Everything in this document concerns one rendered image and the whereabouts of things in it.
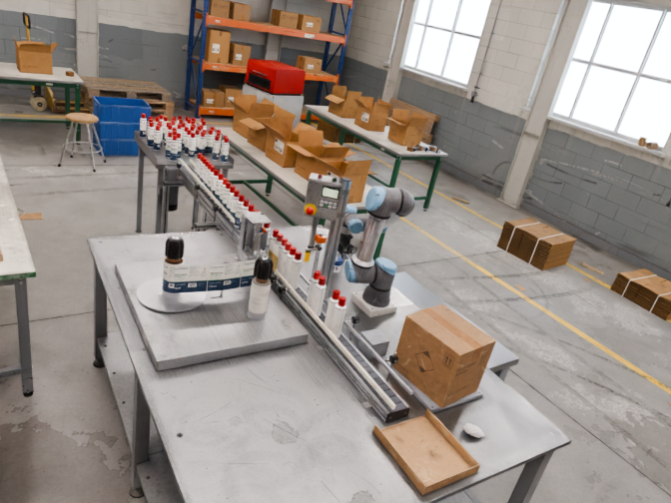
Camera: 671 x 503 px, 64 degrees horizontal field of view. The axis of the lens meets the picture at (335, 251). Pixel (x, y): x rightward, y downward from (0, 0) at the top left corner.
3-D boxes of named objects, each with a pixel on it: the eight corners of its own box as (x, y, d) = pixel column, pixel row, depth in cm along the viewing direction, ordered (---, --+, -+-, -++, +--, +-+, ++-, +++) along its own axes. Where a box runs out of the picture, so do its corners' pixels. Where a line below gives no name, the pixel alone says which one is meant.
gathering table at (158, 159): (131, 229, 494) (134, 130, 454) (198, 226, 527) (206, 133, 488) (151, 266, 440) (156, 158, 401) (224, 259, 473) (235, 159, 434)
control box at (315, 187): (305, 208, 268) (311, 172, 260) (337, 215, 268) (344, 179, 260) (302, 216, 258) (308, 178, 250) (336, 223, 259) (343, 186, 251)
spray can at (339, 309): (327, 333, 245) (335, 295, 236) (335, 331, 247) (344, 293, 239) (332, 339, 241) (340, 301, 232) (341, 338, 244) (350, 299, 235)
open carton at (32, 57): (17, 74, 616) (15, 39, 600) (11, 65, 649) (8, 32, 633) (62, 77, 644) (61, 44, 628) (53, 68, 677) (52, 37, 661)
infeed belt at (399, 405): (233, 235, 328) (234, 229, 326) (246, 235, 332) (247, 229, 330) (388, 420, 207) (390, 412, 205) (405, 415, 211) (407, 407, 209)
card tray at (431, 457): (372, 432, 201) (374, 424, 199) (424, 415, 215) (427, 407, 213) (422, 495, 179) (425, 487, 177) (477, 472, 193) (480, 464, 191)
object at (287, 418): (86, 241, 293) (86, 238, 292) (321, 227, 373) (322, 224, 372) (218, 598, 139) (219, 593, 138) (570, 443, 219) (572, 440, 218)
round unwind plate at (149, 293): (129, 282, 252) (129, 279, 251) (194, 275, 268) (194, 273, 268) (145, 317, 229) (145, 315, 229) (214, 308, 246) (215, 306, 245)
